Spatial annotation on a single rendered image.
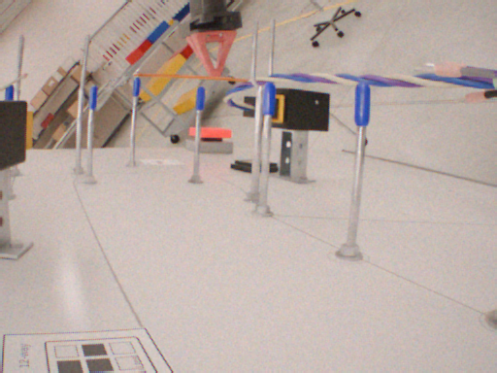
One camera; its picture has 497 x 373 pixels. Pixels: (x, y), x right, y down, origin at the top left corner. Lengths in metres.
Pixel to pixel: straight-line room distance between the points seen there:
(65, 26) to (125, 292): 8.78
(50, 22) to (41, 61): 0.81
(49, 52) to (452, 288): 8.68
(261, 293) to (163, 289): 0.04
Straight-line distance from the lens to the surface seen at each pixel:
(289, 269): 0.21
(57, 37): 8.85
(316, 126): 0.46
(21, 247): 0.22
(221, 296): 0.17
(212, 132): 0.67
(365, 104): 0.22
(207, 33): 0.68
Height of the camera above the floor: 1.31
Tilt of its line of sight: 26 degrees down
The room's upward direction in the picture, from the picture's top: 47 degrees counter-clockwise
